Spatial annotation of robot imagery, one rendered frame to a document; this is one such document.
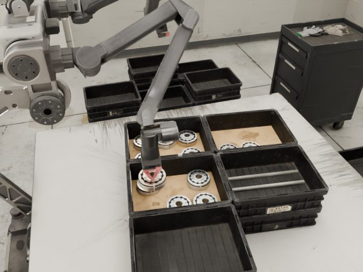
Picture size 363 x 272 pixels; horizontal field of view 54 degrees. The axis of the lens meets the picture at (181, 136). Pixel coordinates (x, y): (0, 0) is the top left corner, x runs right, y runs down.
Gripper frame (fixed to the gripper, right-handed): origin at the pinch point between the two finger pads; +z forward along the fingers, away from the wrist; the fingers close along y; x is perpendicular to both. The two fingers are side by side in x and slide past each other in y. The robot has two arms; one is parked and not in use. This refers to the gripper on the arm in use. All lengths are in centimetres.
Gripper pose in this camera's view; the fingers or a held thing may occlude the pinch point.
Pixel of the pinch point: (151, 173)
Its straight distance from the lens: 132.6
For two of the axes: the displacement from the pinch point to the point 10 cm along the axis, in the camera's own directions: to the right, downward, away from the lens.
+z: -0.1, 7.8, 6.3
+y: -1.7, -6.2, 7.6
